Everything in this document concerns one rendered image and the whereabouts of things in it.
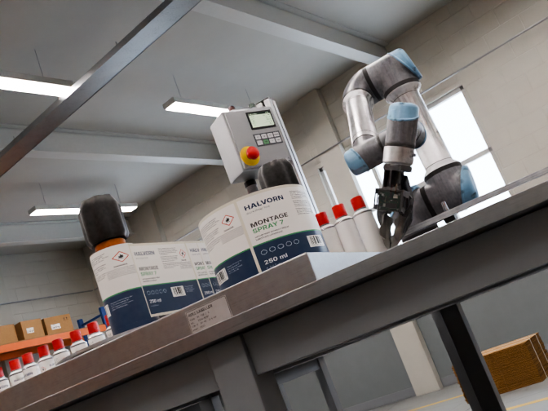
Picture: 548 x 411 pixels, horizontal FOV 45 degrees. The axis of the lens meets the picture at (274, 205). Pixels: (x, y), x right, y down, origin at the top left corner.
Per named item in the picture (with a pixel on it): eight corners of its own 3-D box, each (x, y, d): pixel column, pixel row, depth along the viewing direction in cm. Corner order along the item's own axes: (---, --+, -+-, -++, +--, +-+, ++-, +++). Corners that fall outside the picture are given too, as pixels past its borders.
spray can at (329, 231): (335, 292, 170) (307, 218, 175) (346, 289, 174) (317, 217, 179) (351, 285, 167) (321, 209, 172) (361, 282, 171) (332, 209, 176)
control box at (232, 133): (230, 185, 193) (209, 126, 198) (279, 175, 202) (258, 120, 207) (244, 170, 185) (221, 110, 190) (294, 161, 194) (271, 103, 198)
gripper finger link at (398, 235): (384, 250, 163) (388, 213, 163) (391, 250, 168) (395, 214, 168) (396, 252, 161) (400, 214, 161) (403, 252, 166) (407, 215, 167)
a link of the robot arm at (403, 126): (423, 108, 169) (417, 101, 161) (418, 151, 169) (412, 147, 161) (393, 107, 172) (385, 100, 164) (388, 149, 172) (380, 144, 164)
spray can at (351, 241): (358, 281, 166) (328, 206, 171) (356, 284, 171) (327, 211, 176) (377, 274, 166) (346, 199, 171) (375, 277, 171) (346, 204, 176)
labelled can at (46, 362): (51, 412, 212) (34, 350, 217) (68, 406, 214) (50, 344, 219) (50, 411, 207) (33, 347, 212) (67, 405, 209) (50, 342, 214)
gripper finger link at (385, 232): (372, 249, 164) (376, 212, 164) (379, 249, 169) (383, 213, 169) (384, 250, 163) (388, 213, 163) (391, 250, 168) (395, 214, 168)
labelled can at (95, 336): (99, 391, 201) (79, 326, 206) (110, 388, 206) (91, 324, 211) (111, 386, 199) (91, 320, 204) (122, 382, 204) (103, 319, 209)
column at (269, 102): (338, 315, 185) (255, 103, 200) (343, 314, 189) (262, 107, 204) (351, 310, 183) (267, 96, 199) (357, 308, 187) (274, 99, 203)
